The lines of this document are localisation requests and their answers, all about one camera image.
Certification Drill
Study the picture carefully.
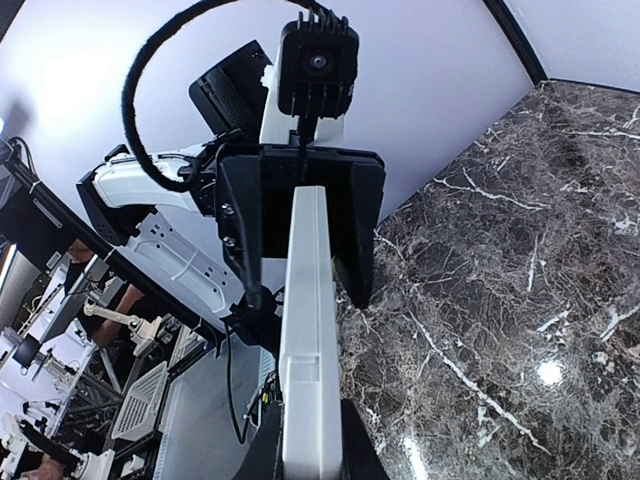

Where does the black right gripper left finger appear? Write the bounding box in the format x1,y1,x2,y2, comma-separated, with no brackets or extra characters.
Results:
234,404,283,480

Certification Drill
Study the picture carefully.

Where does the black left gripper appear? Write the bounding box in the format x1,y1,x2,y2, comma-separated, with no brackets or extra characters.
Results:
216,144,386,308

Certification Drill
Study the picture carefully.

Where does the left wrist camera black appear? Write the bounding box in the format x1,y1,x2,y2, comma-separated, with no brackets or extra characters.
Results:
277,1,359,148

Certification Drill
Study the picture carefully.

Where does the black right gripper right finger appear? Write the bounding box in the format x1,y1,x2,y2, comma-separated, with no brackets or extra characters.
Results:
340,399,389,480

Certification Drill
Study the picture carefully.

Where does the right black frame post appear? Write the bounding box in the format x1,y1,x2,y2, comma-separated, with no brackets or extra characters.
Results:
483,0,548,85

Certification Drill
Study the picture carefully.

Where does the white remote control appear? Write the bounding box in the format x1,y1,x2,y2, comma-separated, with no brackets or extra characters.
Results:
279,186,343,479

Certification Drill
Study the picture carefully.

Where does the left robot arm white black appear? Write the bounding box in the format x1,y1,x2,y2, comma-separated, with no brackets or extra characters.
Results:
77,41,386,352

